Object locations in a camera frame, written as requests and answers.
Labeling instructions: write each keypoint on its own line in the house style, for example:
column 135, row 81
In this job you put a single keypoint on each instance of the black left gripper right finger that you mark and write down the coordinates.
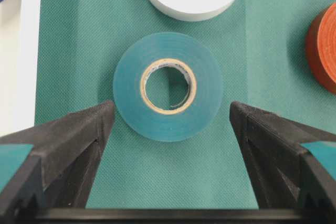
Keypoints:
column 284, row 174

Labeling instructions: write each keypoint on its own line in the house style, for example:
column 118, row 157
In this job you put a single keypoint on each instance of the white plastic tray case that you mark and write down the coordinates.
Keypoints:
column 20, row 20

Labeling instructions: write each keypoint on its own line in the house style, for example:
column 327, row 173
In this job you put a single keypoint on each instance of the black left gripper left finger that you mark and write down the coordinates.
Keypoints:
column 53, row 164

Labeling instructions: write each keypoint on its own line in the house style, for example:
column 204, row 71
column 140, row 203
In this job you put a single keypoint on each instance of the green table cloth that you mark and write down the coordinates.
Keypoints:
column 259, row 47

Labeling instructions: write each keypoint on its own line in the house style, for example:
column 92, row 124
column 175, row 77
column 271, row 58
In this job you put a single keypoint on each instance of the teal green tape roll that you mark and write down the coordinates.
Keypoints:
column 168, row 87

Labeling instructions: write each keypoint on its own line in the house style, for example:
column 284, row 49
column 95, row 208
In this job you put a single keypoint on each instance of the red orange tape roll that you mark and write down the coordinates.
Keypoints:
column 320, row 48

